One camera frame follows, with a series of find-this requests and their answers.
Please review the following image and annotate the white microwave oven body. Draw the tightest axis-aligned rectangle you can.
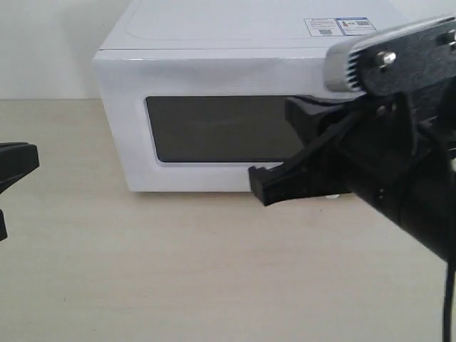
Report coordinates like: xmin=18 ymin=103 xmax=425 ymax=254
xmin=90 ymin=0 xmax=456 ymax=200

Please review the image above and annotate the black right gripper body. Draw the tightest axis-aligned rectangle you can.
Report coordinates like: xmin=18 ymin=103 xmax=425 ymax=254
xmin=320 ymin=90 xmax=455 ymax=262

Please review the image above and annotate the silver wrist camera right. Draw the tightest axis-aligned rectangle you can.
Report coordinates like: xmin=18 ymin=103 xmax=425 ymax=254
xmin=323 ymin=14 xmax=455 ymax=96

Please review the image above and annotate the blue white warning sticker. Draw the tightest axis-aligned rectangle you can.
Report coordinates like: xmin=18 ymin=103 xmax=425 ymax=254
xmin=304 ymin=17 xmax=376 ymax=37

